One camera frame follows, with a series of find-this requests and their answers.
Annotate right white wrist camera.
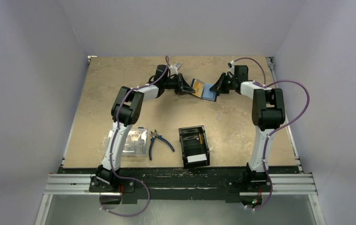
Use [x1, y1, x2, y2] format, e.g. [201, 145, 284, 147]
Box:
[227, 60, 235, 77]

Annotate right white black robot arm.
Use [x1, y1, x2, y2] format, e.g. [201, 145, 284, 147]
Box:
[209, 62, 285, 191]

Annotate orange credit card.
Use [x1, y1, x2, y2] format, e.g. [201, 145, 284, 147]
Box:
[193, 79, 205, 98]

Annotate black aluminium mounting rail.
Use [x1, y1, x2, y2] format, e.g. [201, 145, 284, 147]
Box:
[45, 166, 317, 205]

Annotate purple cable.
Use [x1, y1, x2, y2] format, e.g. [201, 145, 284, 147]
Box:
[99, 56, 171, 218]
[228, 58, 310, 212]

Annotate white card stack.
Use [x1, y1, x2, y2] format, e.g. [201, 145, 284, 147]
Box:
[186, 154, 207, 163]

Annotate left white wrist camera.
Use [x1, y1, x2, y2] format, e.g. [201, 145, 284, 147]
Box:
[169, 63, 182, 75]

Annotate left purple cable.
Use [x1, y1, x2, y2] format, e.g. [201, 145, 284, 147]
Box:
[99, 56, 171, 218]

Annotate blue handled pliers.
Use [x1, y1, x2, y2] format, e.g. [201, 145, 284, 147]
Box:
[148, 129, 175, 161]

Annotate black plastic card box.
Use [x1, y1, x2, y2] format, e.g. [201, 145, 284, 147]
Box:
[178, 125, 210, 169]

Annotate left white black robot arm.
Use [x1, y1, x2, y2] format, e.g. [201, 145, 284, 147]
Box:
[89, 63, 194, 192]

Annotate blue leather card holder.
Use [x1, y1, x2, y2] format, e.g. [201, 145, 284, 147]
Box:
[191, 78, 219, 102]

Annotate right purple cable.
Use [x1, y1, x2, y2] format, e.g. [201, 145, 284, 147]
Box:
[228, 58, 310, 212]

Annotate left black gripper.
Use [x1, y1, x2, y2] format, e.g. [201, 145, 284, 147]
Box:
[163, 73, 194, 95]

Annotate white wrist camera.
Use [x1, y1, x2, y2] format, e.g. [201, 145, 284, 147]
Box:
[227, 60, 235, 77]
[169, 63, 182, 75]

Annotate clear plastic parts box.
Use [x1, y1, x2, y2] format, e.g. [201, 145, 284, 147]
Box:
[104, 125, 149, 158]

